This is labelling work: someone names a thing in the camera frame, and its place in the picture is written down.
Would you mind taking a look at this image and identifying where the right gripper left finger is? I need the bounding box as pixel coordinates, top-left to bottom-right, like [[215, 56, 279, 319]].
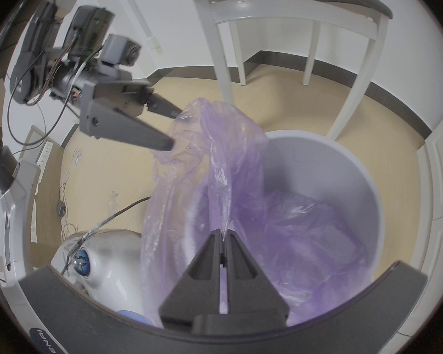
[[158, 228, 222, 328]]

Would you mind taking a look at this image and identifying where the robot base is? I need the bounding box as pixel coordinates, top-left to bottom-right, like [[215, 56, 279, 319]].
[[50, 228, 159, 327]]

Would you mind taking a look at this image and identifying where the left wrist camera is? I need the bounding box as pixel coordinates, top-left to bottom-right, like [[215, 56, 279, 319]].
[[96, 34, 142, 74]]

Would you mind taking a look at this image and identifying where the grey and white chair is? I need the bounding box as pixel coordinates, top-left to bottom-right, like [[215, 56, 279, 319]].
[[178, 0, 394, 142]]

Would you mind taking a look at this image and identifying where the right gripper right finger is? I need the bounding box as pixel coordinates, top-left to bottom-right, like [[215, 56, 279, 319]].
[[221, 230, 291, 318]]

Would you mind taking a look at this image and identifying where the purple plastic bag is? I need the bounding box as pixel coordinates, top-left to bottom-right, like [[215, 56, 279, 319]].
[[140, 98, 372, 327]]

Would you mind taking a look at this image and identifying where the white trash bin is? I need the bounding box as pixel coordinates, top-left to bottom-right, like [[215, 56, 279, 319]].
[[186, 130, 387, 309]]

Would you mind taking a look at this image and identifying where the white power strip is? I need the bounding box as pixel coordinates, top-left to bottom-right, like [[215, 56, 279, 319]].
[[36, 140, 54, 169]]

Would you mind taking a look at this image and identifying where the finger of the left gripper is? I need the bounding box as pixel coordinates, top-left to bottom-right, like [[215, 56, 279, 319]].
[[79, 99, 175, 152], [142, 91, 184, 119]]

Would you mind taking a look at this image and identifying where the black cable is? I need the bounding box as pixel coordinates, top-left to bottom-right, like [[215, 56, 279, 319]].
[[61, 196, 152, 272], [7, 83, 80, 147]]

